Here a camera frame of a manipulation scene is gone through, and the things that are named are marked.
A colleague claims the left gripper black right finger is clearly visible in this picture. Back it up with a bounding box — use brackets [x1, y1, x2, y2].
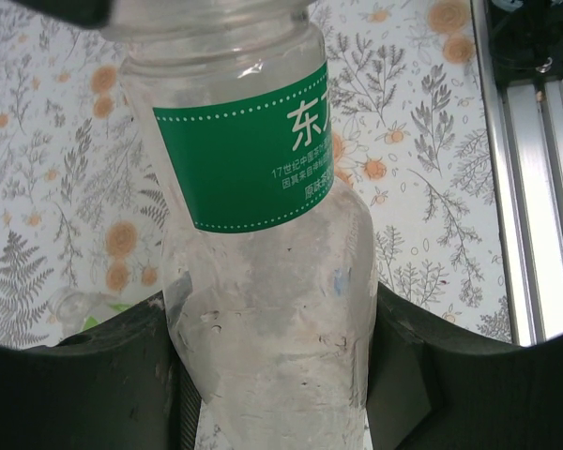
[365, 283, 512, 450]

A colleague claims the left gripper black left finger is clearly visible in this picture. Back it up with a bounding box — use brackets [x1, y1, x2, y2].
[55, 291, 202, 450]

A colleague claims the small clear light-green label bottle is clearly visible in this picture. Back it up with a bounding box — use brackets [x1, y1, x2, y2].
[46, 284, 140, 341]

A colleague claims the clear bottle with dark-green label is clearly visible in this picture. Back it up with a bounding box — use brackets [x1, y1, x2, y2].
[98, 0, 379, 450]

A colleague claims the floral patterned table cover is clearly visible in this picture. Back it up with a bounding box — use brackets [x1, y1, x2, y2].
[0, 0, 515, 450]

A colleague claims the long aluminium frame rail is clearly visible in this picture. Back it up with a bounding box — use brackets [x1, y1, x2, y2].
[471, 0, 563, 348]

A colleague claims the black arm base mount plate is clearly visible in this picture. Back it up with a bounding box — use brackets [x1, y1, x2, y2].
[485, 0, 563, 85]

